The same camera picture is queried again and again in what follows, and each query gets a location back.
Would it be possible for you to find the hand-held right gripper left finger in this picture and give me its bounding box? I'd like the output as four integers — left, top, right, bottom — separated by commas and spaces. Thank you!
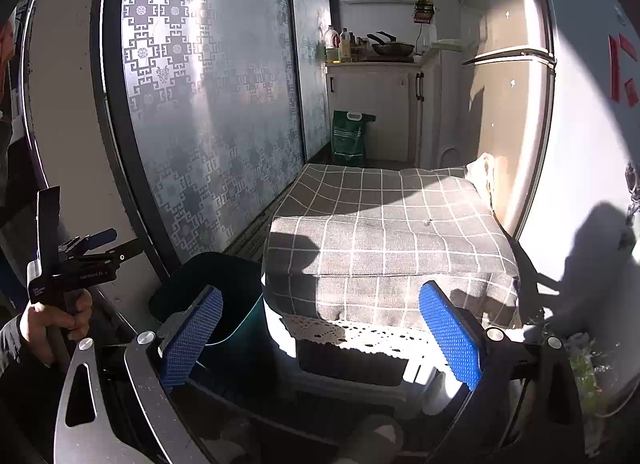
52, 285, 224, 464

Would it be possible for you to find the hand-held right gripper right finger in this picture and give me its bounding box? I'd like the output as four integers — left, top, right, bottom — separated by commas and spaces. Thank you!
419, 280, 588, 464

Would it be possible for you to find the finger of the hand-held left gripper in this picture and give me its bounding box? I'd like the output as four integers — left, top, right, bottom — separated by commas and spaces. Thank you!
75, 238, 142, 267
59, 228, 118, 252

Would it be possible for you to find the dark green trash bin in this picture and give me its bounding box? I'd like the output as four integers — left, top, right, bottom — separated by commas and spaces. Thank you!
148, 251, 264, 347

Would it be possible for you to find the person's left forearm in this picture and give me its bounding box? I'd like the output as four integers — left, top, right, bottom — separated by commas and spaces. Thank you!
0, 316, 66, 464

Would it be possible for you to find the person's left hand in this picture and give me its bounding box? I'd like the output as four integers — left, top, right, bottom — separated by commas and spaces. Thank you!
20, 288, 94, 365

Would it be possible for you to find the white plastic stool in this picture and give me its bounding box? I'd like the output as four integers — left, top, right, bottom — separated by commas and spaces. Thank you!
295, 344, 471, 420

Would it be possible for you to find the white lace cloth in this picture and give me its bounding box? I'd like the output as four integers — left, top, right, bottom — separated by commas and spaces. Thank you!
280, 316, 436, 360

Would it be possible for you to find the grey checked cloth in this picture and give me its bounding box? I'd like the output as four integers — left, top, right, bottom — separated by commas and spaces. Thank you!
261, 163, 522, 331

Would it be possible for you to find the green leafy plant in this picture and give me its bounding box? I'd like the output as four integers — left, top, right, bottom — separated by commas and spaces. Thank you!
565, 334, 626, 420

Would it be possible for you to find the patterned frosted glass door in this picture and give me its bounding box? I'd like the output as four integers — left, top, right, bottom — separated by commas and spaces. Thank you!
287, 0, 333, 162
102, 0, 307, 269

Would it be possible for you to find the green printed bag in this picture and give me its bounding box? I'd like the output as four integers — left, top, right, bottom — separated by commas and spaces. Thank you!
331, 110, 377, 168

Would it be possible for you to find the silver refrigerator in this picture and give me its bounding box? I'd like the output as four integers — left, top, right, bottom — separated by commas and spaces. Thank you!
452, 0, 557, 239

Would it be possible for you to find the white cabinet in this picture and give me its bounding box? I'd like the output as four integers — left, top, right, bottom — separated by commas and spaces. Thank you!
325, 61, 441, 165

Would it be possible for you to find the dark frying pan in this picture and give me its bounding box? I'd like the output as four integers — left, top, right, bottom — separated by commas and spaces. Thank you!
366, 32, 416, 56

